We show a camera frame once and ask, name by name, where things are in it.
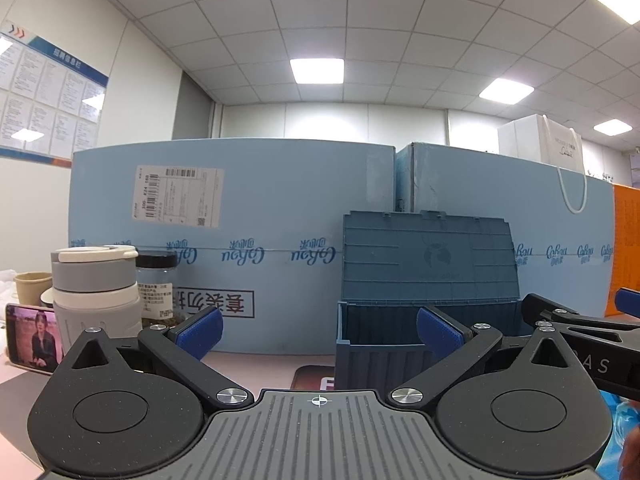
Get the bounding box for orange box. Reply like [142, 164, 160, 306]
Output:
[604, 184, 640, 316]

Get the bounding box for glass jar black lid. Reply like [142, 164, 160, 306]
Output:
[136, 250, 179, 327]

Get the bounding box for dark blue storage box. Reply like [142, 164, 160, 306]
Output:
[334, 211, 532, 396]

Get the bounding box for grey white thermos cup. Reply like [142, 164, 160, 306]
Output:
[51, 245, 142, 350]

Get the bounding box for smartphone showing video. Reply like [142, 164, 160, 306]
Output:
[6, 304, 64, 374]

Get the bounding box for beige paper cup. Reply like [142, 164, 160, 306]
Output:
[14, 272, 52, 306]

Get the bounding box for wall notice board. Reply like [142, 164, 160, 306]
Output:
[0, 21, 108, 168]

